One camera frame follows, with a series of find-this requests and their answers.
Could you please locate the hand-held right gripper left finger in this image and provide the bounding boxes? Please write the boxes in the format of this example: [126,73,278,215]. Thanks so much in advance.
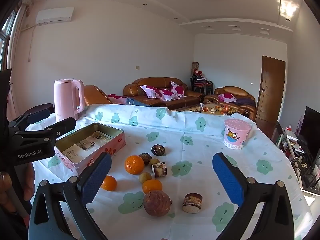
[28,152,112,240]

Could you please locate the stack of dark chairs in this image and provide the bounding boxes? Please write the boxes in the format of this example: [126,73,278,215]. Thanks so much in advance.
[190,76,213,95]

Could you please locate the pink flower pillow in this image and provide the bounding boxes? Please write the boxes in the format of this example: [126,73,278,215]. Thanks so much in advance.
[170,81,185,97]
[218,93,237,103]
[140,85,162,99]
[159,89,180,102]

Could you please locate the pink cartoon cat cup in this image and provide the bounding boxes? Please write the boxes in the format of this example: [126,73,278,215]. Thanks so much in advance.
[223,119,251,150]

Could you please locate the window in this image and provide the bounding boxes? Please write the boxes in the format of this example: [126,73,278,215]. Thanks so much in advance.
[0,10,18,70]

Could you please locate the printed paper leaflet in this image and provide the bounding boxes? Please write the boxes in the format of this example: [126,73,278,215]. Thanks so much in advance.
[62,130,113,163]

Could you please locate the cylindrical brown wrapped cake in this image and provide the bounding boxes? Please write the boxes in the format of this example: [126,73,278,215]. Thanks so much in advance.
[182,193,203,214]
[151,162,167,178]

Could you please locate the pink tin box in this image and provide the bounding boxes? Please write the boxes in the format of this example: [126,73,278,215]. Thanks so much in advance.
[54,123,126,177]

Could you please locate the blue denim cloth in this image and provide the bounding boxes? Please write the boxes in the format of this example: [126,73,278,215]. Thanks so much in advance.
[126,97,150,107]

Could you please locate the person's left hand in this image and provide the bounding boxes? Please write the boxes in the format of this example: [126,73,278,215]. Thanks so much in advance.
[0,165,35,205]

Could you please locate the black television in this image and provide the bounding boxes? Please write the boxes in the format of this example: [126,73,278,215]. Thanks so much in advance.
[299,106,320,165]

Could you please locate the cloud print tablecloth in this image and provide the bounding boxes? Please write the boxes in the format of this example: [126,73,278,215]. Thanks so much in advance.
[25,104,314,240]

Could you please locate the brown passion fruit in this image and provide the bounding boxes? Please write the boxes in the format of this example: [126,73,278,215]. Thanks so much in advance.
[143,190,173,217]

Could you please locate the brown leather sofa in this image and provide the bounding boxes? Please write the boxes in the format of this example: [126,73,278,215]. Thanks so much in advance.
[123,77,204,110]

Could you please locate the large orange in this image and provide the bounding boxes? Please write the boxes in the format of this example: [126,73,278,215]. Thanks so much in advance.
[125,155,145,175]

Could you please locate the pink electric kettle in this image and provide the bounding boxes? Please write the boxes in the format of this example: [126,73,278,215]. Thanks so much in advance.
[54,79,85,122]

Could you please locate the purple blanket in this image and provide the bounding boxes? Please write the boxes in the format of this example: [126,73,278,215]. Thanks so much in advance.
[235,97,256,107]

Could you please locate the round dark snack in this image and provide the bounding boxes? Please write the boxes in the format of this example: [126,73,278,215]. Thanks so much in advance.
[138,153,152,165]
[151,144,166,156]

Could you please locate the small orange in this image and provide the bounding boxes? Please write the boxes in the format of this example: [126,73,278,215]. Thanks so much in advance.
[142,179,163,194]
[101,175,117,192]

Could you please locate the coffee table with fruit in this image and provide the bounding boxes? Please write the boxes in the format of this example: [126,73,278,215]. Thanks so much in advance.
[175,102,244,117]

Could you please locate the brown leather armchair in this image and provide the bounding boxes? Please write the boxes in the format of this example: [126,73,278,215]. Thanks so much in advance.
[204,86,257,120]

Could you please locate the orange-brown leather chair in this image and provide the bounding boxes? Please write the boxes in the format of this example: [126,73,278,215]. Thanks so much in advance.
[83,84,112,106]

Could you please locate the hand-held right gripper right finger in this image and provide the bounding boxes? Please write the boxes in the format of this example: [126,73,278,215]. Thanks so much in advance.
[212,152,293,240]

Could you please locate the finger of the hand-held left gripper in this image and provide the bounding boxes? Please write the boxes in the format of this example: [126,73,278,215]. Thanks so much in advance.
[15,117,76,140]
[9,104,55,130]

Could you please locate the cluttered television stand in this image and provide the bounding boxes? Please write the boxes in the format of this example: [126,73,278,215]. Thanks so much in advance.
[275,122,320,195]

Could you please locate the brown wooden door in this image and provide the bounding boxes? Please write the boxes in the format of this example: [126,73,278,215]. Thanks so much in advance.
[255,55,286,123]

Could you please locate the white air conditioner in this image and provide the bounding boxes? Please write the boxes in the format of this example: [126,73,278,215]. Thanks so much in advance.
[35,7,75,25]

